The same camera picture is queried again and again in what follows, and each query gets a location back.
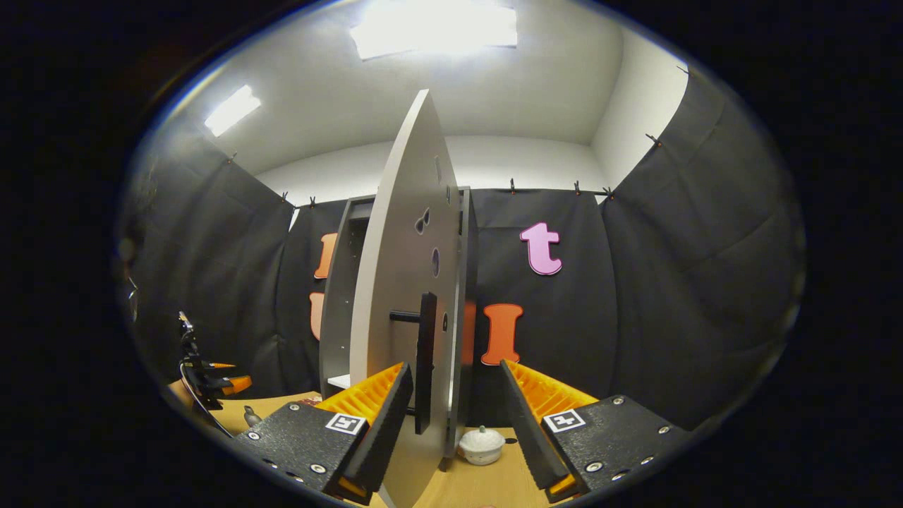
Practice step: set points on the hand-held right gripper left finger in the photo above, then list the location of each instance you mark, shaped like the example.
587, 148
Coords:
391, 430

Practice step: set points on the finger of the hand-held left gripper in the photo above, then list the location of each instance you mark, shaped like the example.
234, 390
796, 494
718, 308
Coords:
222, 365
236, 385

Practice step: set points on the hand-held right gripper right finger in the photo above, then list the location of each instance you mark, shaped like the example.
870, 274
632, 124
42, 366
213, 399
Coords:
528, 434

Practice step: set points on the dark grey cabinet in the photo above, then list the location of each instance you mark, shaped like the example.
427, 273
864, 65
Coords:
338, 317

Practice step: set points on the beige cabinet door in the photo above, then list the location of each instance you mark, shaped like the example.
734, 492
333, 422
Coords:
398, 247

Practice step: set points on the white lidded ceramic jar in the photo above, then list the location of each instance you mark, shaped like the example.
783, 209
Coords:
482, 448

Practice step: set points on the person's head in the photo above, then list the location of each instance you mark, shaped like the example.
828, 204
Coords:
127, 282

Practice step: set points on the black backdrop cloth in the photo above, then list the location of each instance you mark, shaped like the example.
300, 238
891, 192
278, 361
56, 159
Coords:
670, 282

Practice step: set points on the small ceiling light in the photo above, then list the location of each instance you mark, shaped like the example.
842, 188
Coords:
233, 111

